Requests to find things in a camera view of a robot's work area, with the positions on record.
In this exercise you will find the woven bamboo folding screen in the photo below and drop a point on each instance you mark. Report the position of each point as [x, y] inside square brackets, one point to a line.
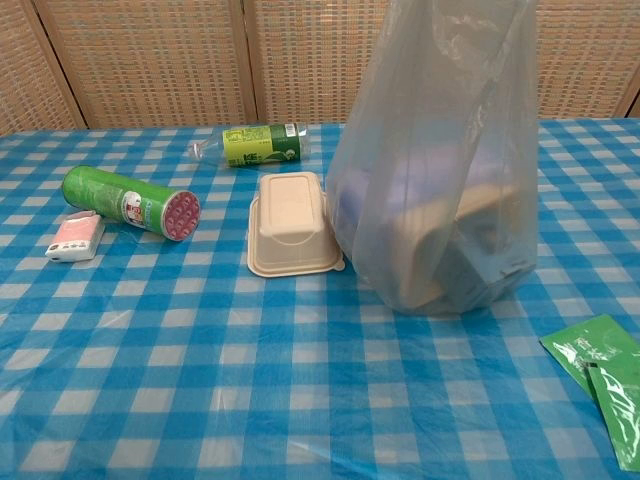
[150, 60]

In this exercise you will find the transparent plastic bag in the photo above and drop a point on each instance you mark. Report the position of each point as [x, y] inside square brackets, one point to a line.
[425, 100]

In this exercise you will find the blue white checkered tablecloth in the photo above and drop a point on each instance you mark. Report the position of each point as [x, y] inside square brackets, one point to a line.
[250, 375]

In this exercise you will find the green foil sachet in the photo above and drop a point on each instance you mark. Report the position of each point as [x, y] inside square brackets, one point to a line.
[590, 340]
[620, 420]

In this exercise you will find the green cylindrical chip can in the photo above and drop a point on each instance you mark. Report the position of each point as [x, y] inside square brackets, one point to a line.
[110, 192]

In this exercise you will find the beige box inside bag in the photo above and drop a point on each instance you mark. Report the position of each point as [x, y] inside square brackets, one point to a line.
[425, 235]

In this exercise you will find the beige pulp takeout box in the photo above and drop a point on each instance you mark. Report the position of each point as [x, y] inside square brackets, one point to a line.
[290, 225]

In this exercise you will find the clear bottle with green label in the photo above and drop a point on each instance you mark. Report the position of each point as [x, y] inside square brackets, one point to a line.
[250, 145]

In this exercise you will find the pink tissue pack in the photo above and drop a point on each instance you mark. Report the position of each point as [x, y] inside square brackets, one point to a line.
[75, 240]

